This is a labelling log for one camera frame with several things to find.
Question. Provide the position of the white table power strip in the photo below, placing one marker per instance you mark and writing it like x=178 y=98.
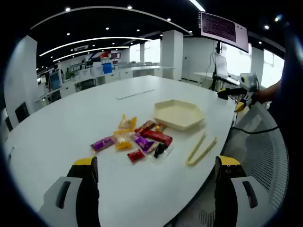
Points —
x=135 y=93

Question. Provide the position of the white square column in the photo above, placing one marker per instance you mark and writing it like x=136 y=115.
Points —
x=172 y=54
x=21 y=82

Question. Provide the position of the black food packet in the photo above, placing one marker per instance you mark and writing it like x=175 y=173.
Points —
x=159 y=150

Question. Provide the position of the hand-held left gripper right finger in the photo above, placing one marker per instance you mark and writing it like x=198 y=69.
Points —
x=225 y=196

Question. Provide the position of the purple food packet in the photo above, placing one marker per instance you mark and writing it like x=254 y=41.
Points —
x=102 y=143
x=143 y=143

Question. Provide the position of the blue storage box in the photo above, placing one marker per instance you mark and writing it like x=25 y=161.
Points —
x=107 y=68

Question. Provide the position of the yellow food packet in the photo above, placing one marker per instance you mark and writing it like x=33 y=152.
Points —
x=126 y=123
x=123 y=139

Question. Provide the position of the dark red food packet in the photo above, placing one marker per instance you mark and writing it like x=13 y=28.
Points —
x=145 y=126

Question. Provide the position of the long red food packet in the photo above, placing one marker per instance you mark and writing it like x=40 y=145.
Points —
x=157 y=136

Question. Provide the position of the large wall monitor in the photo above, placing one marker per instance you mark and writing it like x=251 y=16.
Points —
x=220 y=27

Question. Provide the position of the person's dark shirt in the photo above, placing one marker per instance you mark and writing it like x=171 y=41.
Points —
x=290 y=82

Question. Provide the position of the black tripod stand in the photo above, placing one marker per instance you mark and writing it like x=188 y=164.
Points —
x=216 y=80

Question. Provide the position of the pale blue monitor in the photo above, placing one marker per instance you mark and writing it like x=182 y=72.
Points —
x=55 y=81

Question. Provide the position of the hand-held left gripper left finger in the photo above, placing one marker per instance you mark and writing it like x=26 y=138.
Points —
x=82 y=189

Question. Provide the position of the white side desk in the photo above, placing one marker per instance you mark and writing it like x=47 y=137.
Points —
x=203 y=75

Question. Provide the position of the row of white office desks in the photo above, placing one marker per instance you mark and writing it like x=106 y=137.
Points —
x=142 y=71

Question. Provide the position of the open grey laptop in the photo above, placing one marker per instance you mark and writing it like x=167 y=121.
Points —
x=221 y=65

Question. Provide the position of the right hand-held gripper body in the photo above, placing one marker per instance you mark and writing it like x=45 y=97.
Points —
x=249 y=81

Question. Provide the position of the beige hexagonal container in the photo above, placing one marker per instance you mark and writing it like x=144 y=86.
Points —
x=177 y=113

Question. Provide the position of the small red food packet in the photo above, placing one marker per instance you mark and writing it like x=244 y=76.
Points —
x=136 y=156

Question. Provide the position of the beige food tongs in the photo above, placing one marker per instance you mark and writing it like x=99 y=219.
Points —
x=201 y=149

